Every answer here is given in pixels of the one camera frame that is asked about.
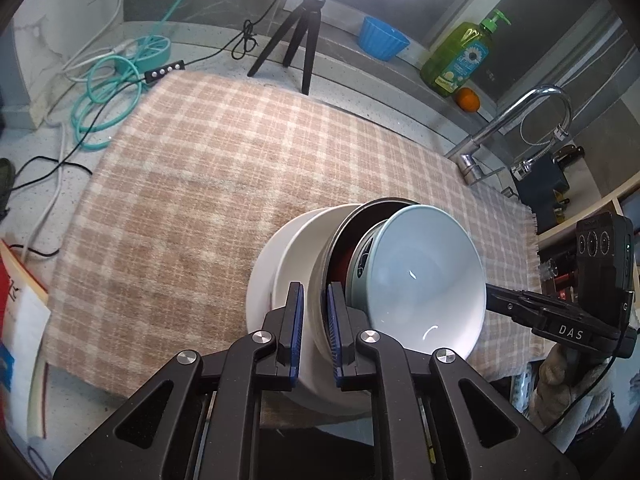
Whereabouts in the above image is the beige checked cloth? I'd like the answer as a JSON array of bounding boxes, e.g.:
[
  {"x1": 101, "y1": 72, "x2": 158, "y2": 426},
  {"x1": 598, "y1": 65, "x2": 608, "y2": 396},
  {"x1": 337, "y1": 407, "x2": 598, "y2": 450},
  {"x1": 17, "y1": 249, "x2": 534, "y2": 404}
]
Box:
[{"x1": 42, "y1": 71, "x2": 551, "y2": 428}]

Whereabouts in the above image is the dark knife block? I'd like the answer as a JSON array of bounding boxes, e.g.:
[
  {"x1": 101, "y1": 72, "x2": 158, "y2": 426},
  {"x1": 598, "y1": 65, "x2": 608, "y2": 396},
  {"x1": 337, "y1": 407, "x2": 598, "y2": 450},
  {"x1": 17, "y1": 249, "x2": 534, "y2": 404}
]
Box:
[{"x1": 515, "y1": 145, "x2": 585, "y2": 223}]

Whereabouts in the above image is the white power cable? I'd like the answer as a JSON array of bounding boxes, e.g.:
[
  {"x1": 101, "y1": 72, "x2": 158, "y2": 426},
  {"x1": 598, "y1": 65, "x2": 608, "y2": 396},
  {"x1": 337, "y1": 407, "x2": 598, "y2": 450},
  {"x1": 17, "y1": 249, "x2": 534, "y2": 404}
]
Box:
[{"x1": 27, "y1": 0, "x2": 141, "y2": 251}]

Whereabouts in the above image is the teal power cable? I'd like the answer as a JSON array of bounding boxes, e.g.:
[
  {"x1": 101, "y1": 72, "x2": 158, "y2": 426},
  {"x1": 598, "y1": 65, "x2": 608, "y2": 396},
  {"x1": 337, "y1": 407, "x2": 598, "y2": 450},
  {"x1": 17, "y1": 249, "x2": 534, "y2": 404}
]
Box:
[{"x1": 71, "y1": 0, "x2": 208, "y2": 151}]

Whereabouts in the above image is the round teal power strip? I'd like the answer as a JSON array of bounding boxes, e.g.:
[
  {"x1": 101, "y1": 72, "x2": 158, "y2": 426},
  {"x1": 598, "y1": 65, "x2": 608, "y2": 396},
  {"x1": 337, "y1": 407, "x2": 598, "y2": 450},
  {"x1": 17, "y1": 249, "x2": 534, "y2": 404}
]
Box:
[{"x1": 117, "y1": 35, "x2": 172, "y2": 73}]

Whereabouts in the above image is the chrome kitchen faucet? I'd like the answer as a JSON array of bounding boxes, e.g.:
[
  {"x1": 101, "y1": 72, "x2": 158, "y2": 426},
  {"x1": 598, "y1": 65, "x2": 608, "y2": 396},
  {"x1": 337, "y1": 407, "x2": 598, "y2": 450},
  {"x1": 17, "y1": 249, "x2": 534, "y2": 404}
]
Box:
[{"x1": 445, "y1": 85, "x2": 573, "y2": 186}]

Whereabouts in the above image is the black cable with inline remote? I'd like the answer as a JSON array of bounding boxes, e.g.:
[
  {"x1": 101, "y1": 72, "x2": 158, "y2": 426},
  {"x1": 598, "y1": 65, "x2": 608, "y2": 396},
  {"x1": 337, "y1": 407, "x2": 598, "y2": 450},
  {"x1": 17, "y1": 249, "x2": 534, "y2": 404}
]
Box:
[{"x1": 7, "y1": 0, "x2": 296, "y2": 261}]

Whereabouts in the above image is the white plate with leaf print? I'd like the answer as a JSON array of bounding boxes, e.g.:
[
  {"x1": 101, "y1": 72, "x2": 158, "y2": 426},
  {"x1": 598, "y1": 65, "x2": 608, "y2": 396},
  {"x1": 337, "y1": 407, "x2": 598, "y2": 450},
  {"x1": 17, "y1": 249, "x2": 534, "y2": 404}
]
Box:
[{"x1": 297, "y1": 205, "x2": 371, "y2": 396}]

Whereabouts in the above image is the person's right hand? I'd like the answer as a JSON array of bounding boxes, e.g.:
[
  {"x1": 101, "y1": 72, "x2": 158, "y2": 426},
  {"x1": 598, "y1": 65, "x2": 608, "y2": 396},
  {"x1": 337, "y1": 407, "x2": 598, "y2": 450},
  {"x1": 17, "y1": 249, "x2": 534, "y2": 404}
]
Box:
[{"x1": 529, "y1": 342, "x2": 618, "y2": 433}]

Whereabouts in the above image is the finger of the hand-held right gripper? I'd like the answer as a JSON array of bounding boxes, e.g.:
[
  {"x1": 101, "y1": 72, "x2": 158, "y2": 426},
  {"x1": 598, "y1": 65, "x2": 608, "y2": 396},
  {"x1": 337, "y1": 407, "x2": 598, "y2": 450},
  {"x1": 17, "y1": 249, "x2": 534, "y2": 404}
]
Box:
[{"x1": 484, "y1": 282, "x2": 551, "y2": 333}]

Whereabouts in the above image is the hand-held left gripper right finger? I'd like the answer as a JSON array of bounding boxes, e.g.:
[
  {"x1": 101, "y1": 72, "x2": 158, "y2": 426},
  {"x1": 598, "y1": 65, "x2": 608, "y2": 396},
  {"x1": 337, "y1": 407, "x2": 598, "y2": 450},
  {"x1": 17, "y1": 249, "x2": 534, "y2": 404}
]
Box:
[{"x1": 326, "y1": 282, "x2": 583, "y2": 480}]

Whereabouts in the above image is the orange fruit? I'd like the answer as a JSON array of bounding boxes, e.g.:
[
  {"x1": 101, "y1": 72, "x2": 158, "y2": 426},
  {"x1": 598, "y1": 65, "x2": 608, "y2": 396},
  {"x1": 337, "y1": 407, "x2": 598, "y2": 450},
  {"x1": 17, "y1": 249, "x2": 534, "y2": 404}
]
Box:
[{"x1": 456, "y1": 87, "x2": 481, "y2": 112}]

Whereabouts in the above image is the green dish soap bottle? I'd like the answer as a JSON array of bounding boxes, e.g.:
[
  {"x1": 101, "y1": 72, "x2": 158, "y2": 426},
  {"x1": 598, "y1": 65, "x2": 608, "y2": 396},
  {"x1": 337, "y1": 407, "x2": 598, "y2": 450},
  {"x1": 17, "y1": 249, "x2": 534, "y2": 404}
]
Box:
[{"x1": 420, "y1": 9, "x2": 512, "y2": 98}]

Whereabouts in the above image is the plain white bowl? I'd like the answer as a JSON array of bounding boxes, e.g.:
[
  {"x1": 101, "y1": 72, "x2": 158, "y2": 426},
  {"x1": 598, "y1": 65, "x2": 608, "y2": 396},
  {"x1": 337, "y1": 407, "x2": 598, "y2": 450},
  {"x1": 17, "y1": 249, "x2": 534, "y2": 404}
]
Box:
[{"x1": 367, "y1": 204, "x2": 487, "y2": 361}]

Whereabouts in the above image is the wooden shelf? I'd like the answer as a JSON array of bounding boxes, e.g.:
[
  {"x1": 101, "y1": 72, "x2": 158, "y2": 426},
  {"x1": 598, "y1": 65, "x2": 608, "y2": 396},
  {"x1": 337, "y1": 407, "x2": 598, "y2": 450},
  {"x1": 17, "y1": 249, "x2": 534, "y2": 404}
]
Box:
[{"x1": 537, "y1": 180, "x2": 640, "y2": 261}]

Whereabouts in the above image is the blue ribbed plastic bowl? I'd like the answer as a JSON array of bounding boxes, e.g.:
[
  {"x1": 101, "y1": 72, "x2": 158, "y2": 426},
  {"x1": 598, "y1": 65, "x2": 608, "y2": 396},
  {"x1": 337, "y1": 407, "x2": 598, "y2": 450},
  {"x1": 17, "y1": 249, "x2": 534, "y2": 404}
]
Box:
[{"x1": 357, "y1": 16, "x2": 411, "y2": 62}]

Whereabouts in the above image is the large steel bowl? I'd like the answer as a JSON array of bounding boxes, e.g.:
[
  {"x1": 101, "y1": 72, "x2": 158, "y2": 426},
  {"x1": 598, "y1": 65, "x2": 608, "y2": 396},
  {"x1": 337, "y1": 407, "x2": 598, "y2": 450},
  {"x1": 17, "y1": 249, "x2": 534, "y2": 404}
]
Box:
[{"x1": 322, "y1": 197, "x2": 421, "y2": 361}]

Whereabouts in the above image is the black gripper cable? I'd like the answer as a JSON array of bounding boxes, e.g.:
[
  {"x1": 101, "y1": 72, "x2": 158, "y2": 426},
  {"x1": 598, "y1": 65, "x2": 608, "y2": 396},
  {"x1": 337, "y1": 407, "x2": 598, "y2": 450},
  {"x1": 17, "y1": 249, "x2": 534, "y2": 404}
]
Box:
[{"x1": 542, "y1": 327, "x2": 638, "y2": 435}]

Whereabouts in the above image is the dark green cloth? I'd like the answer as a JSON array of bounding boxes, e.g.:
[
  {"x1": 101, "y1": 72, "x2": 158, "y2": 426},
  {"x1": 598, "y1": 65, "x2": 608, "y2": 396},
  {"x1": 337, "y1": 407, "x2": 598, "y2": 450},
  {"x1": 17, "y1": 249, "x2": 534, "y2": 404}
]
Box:
[{"x1": 0, "y1": 157, "x2": 16, "y2": 221}]

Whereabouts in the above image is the black mini tripod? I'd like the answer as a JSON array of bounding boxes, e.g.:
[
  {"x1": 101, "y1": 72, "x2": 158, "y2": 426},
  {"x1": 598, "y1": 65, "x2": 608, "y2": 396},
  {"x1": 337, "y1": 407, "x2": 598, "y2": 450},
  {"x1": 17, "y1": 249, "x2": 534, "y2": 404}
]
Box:
[{"x1": 247, "y1": 0, "x2": 335, "y2": 96}]

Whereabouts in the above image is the red and white booklet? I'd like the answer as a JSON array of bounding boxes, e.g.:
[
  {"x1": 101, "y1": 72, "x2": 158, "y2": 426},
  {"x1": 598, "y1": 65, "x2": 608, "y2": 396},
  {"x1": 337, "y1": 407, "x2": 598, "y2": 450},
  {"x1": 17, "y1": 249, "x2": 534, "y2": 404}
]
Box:
[{"x1": 0, "y1": 240, "x2": 52, "y2": 443}]

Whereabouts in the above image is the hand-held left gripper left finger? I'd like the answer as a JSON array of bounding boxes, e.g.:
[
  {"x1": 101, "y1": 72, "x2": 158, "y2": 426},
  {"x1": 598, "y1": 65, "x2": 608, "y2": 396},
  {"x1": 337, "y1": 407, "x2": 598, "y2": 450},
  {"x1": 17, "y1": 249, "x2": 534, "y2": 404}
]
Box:
[{"x1": 52, "y1": 282, "x2": 305, "y2": 480}]

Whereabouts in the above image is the large pink floral plate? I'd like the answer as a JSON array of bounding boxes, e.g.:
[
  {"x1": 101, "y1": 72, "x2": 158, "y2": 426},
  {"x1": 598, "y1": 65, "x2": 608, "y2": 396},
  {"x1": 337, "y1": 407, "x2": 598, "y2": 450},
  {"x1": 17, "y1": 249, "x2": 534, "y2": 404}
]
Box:
[{"x1": 245, "y1": 204, "x2": 381, "y2": 416}]

